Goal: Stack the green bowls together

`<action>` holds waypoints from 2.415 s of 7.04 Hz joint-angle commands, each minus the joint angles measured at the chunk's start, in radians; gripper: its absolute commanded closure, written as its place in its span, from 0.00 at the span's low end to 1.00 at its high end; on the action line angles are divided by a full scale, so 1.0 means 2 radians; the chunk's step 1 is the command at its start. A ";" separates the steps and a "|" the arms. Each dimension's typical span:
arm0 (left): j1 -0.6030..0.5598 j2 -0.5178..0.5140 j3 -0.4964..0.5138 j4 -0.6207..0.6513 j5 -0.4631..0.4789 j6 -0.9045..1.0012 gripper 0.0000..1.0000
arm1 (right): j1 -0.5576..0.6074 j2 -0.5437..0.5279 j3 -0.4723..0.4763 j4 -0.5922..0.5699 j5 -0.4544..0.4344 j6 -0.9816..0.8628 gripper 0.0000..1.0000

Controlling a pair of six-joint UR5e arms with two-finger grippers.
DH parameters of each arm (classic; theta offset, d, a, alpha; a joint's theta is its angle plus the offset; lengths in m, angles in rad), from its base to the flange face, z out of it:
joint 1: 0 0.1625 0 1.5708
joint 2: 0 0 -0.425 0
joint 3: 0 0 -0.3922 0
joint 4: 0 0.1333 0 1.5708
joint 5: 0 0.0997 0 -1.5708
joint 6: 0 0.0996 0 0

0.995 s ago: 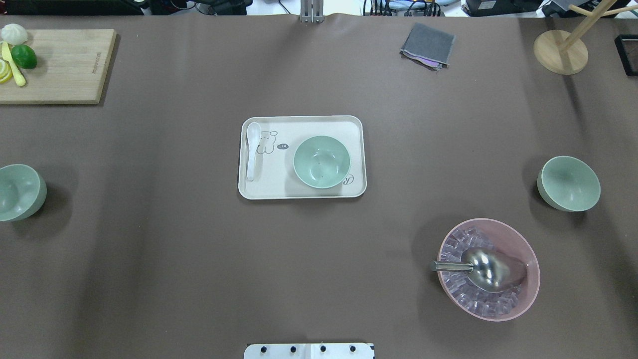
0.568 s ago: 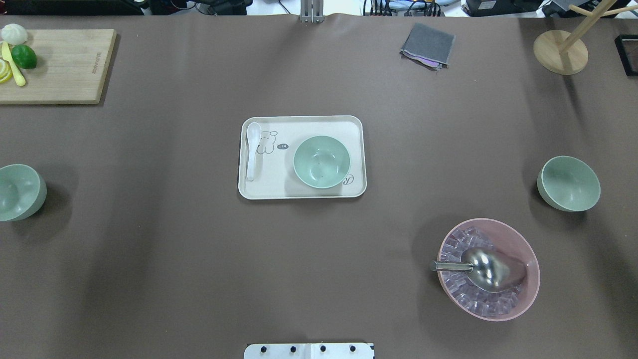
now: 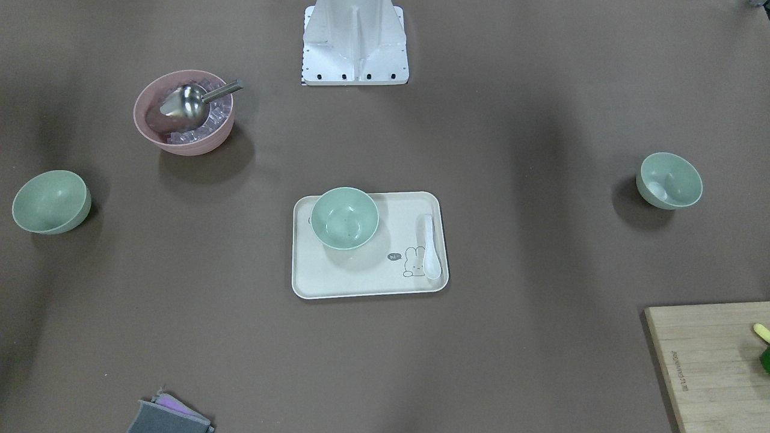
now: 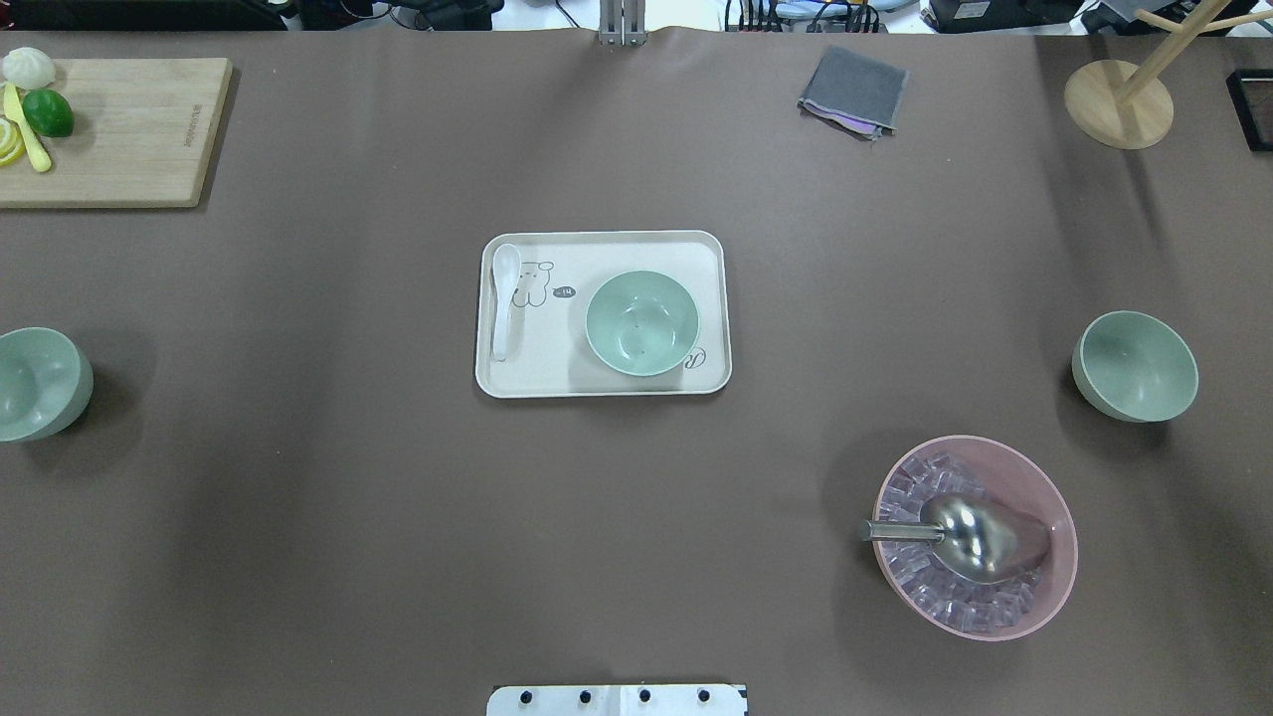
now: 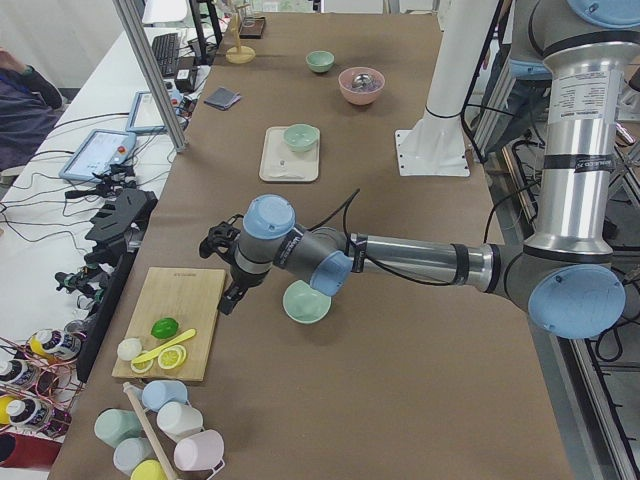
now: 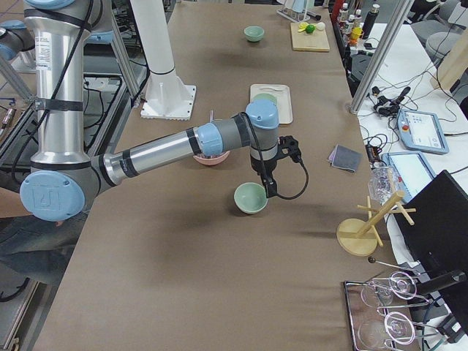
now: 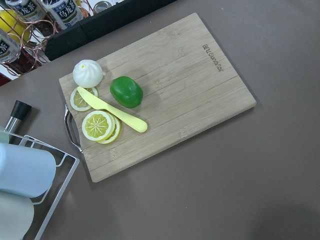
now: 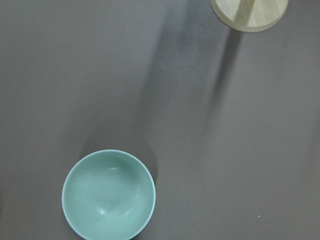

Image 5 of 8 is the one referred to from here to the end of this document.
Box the teach pendant tablet near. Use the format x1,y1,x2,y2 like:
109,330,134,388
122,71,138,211
58,129,137,183

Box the wooden mug tree stand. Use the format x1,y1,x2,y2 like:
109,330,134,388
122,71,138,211
225,2,256,64

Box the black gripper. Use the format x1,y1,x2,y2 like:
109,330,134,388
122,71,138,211
198,214,249,315

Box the blue cup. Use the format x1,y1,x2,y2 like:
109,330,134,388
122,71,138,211
141,380,189,412

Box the metal ice scoop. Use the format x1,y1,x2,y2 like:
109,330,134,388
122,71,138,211
351,72,376,92

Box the pink bowl with ice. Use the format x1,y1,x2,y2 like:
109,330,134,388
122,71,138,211
338,67,385,106

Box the lemon slice right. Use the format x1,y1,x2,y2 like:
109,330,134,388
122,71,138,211
157,344,187,371

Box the grey folded cloth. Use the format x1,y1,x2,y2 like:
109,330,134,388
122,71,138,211
204,87,242,111

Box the grey cup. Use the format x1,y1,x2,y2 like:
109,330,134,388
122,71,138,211
112,438,153,476

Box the dark wooden tray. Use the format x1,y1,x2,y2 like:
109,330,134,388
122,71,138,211
239,17,266,39

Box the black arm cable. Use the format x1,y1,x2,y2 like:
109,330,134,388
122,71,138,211
305,187,464,287

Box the teach pendant tablet far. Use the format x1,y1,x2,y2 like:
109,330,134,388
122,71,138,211
126,91,165,135

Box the lemon slice left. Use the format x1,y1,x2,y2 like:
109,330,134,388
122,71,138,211
130,359,154,374

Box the teach pendant tablet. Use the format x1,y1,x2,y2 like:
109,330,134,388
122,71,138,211
126,91,165,135
58,129,137,183

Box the black keyboard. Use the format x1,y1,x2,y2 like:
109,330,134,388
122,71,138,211
151,33,180,78

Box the yellow bottle upper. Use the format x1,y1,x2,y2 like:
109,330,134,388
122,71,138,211
32,329,82,361

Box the white cup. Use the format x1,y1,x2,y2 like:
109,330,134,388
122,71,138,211
156,401,204,442

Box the cream rectangular tray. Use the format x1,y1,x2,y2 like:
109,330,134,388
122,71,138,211
259,126,320,183

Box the wooden cutting board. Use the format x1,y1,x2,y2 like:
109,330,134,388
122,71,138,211
112,267,226,383

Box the yellow bottle lower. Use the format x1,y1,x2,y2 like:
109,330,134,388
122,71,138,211
5,398,53,431

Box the yellow bottle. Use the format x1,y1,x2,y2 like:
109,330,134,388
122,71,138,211
32,329,82,361
5,398,53,431

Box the black plastic stand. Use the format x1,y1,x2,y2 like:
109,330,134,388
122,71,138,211
76,189,158,383

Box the green cup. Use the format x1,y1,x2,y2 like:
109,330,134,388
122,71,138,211
94,408,143,448

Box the white garlic bun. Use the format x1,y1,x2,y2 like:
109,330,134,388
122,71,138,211
117,337,143,362

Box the pink cup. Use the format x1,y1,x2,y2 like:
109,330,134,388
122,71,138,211
174,430,225,473

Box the yellow plastic knife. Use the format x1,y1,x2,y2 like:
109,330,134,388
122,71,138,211
132,328,197,363

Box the white camera pole mount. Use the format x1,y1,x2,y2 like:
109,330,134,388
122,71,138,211
395,0,500,177

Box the lemon slice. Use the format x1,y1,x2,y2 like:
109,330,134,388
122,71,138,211
130,359,154,374
157,344,187,371

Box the seated person dark clothes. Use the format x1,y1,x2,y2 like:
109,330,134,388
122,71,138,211
1,48,63,171

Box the green bowl on tray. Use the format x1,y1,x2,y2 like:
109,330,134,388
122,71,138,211
283,124,320,152

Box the aluminium frame post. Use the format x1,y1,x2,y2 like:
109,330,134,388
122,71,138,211
112,0,187,153

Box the green bowl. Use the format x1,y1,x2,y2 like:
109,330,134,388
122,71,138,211
283,124,320,152
305,50,335,74
282,280,332,324

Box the green lime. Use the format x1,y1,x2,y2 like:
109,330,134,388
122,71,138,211
150,317,179,339

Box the yellow cup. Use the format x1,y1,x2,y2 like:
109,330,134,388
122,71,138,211
130,459,168,480

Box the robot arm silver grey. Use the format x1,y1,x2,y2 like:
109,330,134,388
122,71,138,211
199,1,639,339

